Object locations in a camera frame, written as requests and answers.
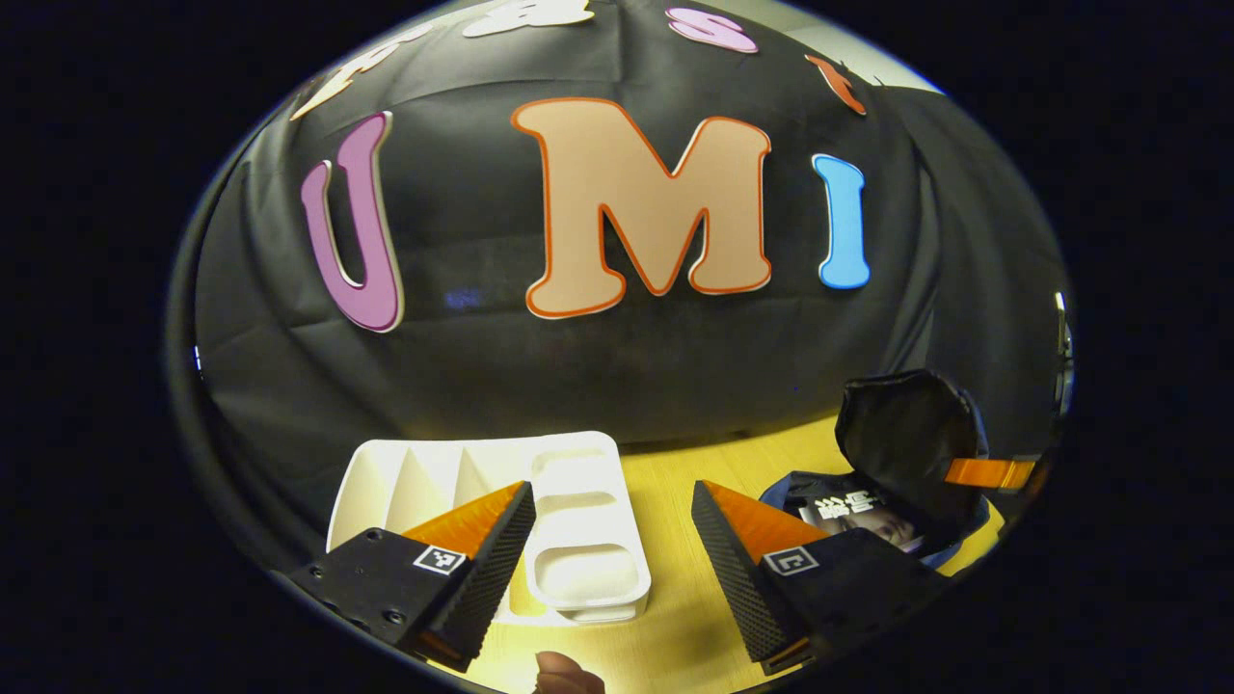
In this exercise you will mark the black backdrop cloth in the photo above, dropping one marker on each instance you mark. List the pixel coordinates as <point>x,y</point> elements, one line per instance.
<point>463,366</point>

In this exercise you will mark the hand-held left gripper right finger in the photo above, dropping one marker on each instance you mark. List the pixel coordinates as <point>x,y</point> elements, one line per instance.
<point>737,578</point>

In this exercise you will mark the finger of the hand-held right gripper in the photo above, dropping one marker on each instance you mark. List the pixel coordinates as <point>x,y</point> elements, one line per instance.
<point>983,472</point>

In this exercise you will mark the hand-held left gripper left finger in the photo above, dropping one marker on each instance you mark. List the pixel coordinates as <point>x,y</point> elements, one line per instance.
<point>496,569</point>

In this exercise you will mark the blue schoolbag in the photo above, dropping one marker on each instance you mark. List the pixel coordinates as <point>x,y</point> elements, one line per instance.
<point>906,434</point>

